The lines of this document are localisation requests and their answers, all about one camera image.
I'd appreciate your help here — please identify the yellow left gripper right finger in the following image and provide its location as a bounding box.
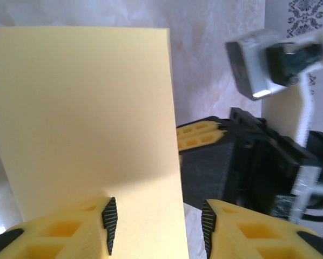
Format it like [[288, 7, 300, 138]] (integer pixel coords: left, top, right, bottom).
[[201, 199, 323, 259]]

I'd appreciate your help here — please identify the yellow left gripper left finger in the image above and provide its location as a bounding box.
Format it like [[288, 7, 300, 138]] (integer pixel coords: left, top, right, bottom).
[[0, 196, 117, 259]]

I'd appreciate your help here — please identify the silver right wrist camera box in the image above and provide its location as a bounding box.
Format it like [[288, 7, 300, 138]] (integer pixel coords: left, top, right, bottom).
[[225, 29, 293, 101]]

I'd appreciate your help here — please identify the yellow paper sheet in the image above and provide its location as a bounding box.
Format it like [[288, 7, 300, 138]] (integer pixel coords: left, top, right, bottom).
[[0, 26, 190, 259]]

